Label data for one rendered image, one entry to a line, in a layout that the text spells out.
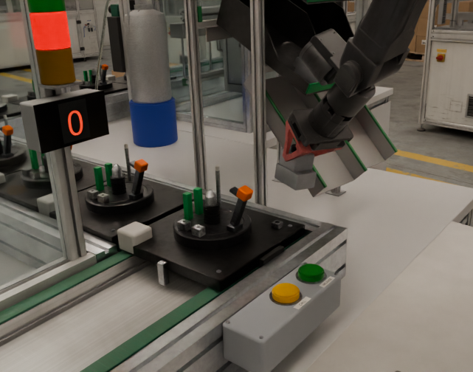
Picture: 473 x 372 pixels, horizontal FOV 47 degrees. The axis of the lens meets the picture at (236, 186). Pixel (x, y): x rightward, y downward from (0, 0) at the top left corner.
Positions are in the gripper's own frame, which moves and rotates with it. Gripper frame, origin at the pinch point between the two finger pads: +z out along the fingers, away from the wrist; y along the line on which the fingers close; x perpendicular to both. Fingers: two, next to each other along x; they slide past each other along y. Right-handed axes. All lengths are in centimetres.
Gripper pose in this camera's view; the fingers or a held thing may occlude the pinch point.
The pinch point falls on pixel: (297, 154)
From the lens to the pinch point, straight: 97.5
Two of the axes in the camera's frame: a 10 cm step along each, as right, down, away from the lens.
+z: -4.0, 5.1, 7.6
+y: -8.4, 1.2, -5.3
